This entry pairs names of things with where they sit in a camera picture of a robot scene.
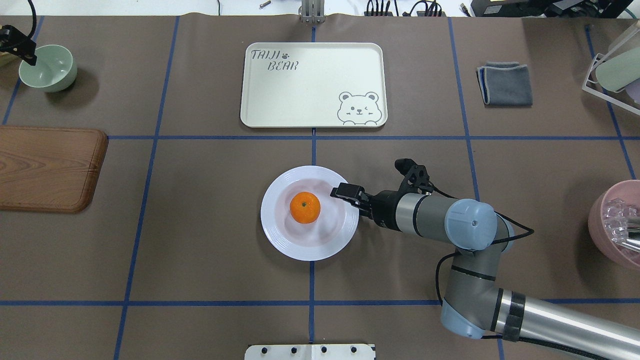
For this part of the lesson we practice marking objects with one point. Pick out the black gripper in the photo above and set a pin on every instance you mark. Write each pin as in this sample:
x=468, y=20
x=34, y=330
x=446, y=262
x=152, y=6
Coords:
x=384, y=206

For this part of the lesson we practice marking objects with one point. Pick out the white round plate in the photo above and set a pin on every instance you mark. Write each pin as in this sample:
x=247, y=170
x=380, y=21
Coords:
x=325, y=236

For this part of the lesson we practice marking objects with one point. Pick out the orange mandarin fruit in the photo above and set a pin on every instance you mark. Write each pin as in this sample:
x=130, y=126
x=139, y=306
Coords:
x=305, y=207

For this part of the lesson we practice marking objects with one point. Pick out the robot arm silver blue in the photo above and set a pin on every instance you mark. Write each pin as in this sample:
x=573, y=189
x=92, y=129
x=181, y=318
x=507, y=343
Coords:
x=472, y=304

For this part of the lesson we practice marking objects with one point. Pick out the cream bear print tray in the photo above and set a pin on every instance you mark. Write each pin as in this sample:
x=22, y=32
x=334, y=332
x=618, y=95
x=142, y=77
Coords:
x=314, y=85

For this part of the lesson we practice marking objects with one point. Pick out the grey folded cloth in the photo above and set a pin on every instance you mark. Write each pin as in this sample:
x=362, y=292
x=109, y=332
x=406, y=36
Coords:
x=505, y=84

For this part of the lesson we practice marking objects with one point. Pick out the metal scoop in bowl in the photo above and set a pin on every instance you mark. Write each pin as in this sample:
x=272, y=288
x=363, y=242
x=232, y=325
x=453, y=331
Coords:
x=622, y=223

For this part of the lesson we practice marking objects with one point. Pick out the pink bowl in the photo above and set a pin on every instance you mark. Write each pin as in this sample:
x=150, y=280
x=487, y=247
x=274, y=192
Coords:
x=629, y=190

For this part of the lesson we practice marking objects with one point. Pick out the white cup rack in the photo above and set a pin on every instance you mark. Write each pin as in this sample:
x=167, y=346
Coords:
x=625, y=41

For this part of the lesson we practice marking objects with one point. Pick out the light green hanging cup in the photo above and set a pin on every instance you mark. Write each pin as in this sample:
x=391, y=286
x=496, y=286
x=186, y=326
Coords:
x=616, y=73

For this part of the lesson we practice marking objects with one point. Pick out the lilac hanging cup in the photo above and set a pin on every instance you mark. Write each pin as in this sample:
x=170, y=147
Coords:
x=633, y=91

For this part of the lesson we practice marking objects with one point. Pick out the brown wooden cutting board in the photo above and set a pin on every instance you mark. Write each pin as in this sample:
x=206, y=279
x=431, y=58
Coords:
x=49, y=169

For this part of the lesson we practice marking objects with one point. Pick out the light green bowl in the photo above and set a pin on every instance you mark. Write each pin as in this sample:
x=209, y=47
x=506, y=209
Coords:
x=55, y=70

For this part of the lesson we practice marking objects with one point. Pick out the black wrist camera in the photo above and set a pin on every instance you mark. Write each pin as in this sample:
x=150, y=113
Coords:
x=416, y=179
x=14, y=42

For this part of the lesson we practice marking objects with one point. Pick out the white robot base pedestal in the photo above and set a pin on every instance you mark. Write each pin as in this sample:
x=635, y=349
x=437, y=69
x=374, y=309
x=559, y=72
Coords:
x=340, y=351

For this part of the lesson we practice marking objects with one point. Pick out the aluminium frame post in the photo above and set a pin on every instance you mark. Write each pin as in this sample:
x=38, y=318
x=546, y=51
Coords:
x=312, y=12

